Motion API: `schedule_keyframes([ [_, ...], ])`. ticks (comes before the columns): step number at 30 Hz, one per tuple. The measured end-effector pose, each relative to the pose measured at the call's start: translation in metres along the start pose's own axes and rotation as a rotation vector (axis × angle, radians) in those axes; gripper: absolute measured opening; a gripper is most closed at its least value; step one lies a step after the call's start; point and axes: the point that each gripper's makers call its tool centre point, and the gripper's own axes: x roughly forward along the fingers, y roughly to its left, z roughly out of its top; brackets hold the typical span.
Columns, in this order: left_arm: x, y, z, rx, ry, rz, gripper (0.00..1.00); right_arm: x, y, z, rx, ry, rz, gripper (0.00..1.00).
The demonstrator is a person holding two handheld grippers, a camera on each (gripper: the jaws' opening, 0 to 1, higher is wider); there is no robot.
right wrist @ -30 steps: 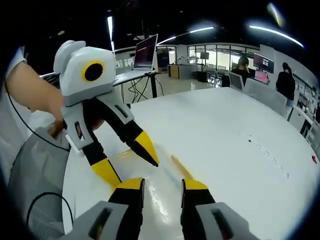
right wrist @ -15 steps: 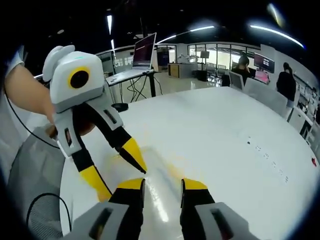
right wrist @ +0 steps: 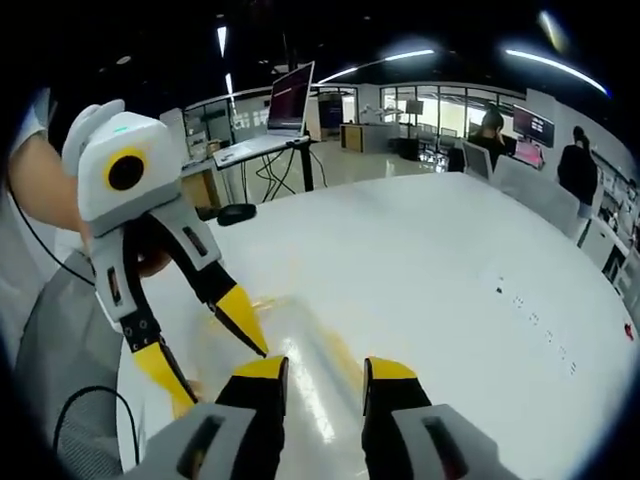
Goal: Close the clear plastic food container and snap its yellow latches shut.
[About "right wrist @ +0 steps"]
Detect pink lit screen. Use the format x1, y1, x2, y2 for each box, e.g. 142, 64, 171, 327
514, 140, 546, 166

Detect grey mesh chair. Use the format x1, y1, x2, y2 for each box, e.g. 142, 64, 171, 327
13, 249, 146, 479

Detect black floor cables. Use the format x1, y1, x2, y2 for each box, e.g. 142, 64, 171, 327
254, 152, 302, 202

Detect brown cabinet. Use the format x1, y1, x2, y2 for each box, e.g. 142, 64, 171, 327
181, 167, 222, 212

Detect person's left hand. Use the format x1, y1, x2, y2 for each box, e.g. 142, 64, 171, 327
135, 248, 174, 279

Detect thin black cable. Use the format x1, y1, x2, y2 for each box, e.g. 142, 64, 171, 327
52, 384, 142, 474
5, 182, 97, 289

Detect wooden counter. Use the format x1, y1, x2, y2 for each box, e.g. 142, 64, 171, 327
339, 122, 402, 152

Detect white office chair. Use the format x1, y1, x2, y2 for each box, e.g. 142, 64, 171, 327
492, 155, 582, 237
462, 139, 494, 181

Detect open laptop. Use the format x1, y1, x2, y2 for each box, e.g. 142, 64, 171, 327
266, 60, 317, 144

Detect standing desk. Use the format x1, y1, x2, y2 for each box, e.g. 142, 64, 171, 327
212, 133, 327, 204

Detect black oval pouch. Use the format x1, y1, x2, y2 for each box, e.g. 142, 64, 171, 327
216, 202, 258, 227

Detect dark wall monitor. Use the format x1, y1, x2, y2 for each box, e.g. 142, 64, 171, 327
512, 103, 556, 149

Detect person's white shirt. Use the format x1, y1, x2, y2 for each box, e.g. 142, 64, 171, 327
1, 87, 96, 351

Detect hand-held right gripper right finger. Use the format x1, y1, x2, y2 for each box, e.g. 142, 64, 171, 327
360, 355, 524, 480

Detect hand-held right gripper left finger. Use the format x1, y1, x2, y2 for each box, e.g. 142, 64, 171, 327
122, 355, 291, 480

